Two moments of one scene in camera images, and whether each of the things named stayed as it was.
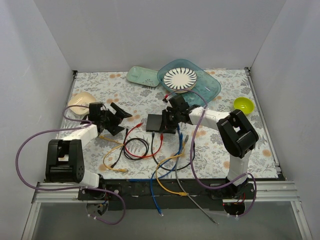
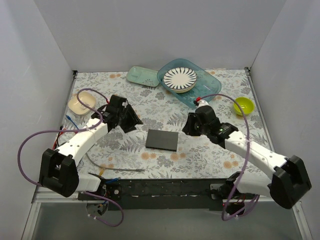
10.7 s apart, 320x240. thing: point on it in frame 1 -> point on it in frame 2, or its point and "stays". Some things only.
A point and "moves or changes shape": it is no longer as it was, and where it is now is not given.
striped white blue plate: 180,78 stays
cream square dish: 81,98 stays
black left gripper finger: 114,129 -> 127,126
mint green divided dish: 142,76 stays
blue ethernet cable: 162,167 moves or changes shape
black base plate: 165,194 stays
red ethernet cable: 161,138 -> 57,137
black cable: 126,142 moves or changes shape
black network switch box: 154,124 -> 163,140
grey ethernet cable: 181,145 -> 138,170
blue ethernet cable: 165,165 -> 115,179
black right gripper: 165,121 -> 193,124
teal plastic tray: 206,84 stays
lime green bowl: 244,104 stays
